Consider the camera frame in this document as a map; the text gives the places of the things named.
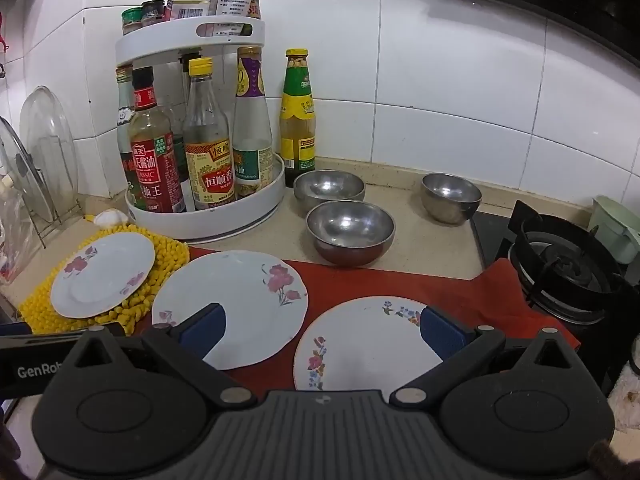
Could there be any red wall hook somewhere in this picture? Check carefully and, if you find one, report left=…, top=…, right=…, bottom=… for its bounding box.
left=0, top=10, right=11, bottom=78

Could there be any green yellow label sauce bottle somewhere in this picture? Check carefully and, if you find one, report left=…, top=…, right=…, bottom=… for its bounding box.
left=278, top=49, right=317, bottom=175

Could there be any purple label clear bottle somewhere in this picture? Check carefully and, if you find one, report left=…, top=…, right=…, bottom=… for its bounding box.
left=232, top=46, right=275, bottom=198

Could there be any black range hood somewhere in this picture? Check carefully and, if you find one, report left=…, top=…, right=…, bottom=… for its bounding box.
left=442, top=0, right=640, bottom=56

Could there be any black glass gas stove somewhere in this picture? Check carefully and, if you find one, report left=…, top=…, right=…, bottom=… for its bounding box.
left=470, top=200, right=640, bottom=401

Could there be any yellow chenille mat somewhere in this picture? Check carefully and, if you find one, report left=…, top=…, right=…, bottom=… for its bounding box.
left=19, top=224, right=191, bottom=337

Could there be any white garlic bulb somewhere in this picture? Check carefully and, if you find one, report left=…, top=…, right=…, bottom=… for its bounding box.
left=94, top=208, right=130, bottom=226

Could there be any white fuzzy cloth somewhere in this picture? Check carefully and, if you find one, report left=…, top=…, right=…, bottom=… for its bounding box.
left=607, top=360, right=640, bottom=433

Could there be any brown fuzzy cloth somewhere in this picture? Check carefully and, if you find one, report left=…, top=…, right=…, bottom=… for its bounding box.
left=587, top=440, right=640, bottom=480

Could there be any steel bowl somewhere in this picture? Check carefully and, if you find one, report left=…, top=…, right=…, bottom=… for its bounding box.
left=293, top=170, right=367, bottom=217
left=306, top=201, right=396, bottom=267
left=420, top=172, right=482, bottom=225

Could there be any red cloth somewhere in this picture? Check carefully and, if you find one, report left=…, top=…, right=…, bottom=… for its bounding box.
left=125, top=246, right=581, bottom=391

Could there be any clear plastic bag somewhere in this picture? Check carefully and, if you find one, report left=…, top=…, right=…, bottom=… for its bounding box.
left=0, top=175, right=38, bottom=286

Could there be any yellow cap vinegar bottle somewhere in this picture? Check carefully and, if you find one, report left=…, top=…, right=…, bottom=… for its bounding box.
left=182, top=57, right=237, bottom=211

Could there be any small pink flower plate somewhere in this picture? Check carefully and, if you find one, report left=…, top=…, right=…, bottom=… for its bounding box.
left=50, top=234, right=157, bottom=319

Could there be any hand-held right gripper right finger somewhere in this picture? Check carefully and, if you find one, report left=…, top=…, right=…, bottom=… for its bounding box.
left=387, top=305, right=581, bottom=408

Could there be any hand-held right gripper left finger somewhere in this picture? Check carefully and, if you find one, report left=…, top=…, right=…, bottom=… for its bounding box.
left=65, top=302, right=256, bottom=406

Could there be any white two-tier turntable rack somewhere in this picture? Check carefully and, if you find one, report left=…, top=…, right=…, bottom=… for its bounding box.
left=114, top=15, right=287, bottom=241

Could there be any red label soy sauce bottle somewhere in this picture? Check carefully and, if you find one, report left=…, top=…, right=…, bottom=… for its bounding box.
left=127, top=66, right=187, bottom=213

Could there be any green lid spice jar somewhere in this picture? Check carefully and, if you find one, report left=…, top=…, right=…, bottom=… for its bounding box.
left=122, top=7, right=144, bottom=36

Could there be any wire lid rack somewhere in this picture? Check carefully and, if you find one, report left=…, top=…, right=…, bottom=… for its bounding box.
left=30, top=195, right=86, bottom=250

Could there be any glass pot lid with knob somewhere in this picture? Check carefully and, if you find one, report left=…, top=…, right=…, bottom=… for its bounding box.
left=0, top=116, right=56, bottom=223

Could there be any black cap glass bottle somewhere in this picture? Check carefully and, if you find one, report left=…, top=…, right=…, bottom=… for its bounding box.
left=177, top=50, right=203, bottom=111

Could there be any large pink flower plate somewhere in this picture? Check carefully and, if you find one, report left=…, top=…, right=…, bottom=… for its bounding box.
left=151, top=251, right=309, bottom=371

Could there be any pale green cup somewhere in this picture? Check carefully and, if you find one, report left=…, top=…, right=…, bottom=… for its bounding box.
left=587, top=196, right=640, bottom=264

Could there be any gas burner head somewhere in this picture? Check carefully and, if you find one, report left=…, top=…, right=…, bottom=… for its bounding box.
left=537, top=242, right=608, bottom=291

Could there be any gold rim flower plate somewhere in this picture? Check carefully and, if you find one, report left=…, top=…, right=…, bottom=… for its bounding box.
left=293, top=296, right=446, bottom=392

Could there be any dark lid spice jar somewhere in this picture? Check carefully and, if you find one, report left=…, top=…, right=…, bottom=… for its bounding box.
left=141, top=1, right=166, bottom=29

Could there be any green label glass bottle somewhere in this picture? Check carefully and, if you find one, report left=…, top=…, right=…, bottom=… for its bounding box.
left=116, top=66, right=138, bottom=196

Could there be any black burner grate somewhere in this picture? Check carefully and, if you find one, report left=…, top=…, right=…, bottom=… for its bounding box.
left=507, top=200, right=636, bottom=311

